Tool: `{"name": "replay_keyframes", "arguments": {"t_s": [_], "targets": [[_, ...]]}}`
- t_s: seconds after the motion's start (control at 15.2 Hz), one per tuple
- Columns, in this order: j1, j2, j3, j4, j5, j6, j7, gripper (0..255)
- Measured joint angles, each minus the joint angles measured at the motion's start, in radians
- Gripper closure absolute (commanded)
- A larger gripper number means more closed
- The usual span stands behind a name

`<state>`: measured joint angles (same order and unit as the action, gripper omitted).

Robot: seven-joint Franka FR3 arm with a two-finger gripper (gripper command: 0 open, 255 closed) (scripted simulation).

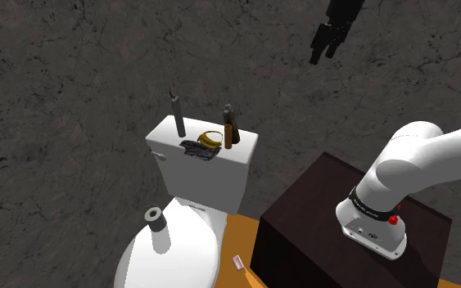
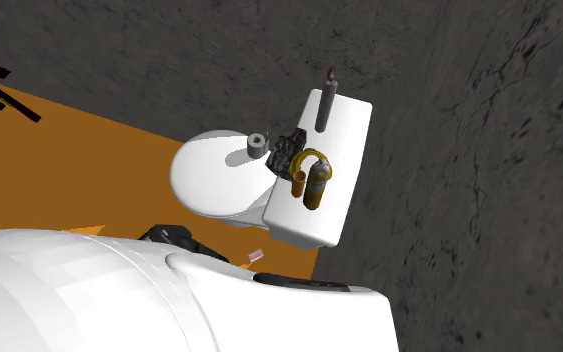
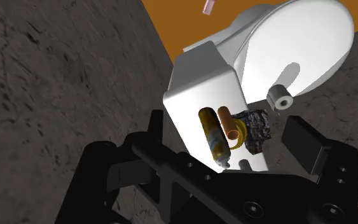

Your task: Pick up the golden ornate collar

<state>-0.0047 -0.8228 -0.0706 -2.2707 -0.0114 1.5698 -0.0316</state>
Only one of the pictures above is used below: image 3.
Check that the orange cylinder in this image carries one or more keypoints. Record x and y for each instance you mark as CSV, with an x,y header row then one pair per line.
x,y
226,122

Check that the yellow spray can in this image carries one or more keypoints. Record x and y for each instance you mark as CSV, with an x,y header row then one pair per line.
x,y
214,136

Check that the pink cylinder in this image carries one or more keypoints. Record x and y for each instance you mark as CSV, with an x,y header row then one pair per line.
x,y
209,6

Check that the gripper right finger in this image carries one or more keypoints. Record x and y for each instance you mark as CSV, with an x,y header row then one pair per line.
x,y
336,173

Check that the grey toilet paper roll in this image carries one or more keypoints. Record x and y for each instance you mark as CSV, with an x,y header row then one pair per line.
x,y
282,100

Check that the white toilet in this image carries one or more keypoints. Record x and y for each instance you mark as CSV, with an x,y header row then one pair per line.
x,y
197,86

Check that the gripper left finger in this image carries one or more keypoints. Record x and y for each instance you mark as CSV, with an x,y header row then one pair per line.
x,y
126,173

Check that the dark rough rock-like lump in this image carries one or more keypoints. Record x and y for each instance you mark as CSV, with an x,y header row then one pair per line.
x,y
257,130

